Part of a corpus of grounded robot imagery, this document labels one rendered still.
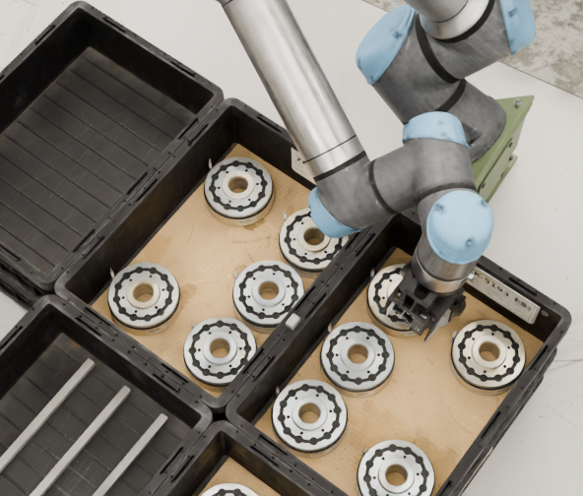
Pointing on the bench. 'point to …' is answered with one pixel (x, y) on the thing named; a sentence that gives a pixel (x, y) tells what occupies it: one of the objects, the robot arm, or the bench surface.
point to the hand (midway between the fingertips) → (422, 308)
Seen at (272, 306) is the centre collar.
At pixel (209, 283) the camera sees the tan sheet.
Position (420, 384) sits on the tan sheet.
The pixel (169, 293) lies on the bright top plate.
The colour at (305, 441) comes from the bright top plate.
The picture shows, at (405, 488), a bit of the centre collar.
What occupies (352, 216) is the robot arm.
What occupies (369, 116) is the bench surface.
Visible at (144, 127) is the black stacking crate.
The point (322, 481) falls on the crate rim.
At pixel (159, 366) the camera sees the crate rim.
